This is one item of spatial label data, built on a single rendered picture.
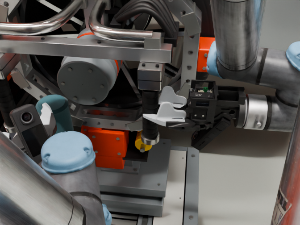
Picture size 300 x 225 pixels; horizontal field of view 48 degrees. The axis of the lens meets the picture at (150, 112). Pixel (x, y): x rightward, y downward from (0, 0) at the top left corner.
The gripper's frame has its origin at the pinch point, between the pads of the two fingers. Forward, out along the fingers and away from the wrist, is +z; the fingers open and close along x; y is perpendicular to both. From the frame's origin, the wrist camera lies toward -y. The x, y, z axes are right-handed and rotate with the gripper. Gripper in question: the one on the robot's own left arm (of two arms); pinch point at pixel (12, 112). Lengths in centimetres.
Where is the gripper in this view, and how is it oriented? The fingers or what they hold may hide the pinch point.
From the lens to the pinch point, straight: 80.3
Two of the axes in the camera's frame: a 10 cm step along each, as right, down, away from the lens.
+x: 7.9, -3.8, 4.9
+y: -0.2, 7.8, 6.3
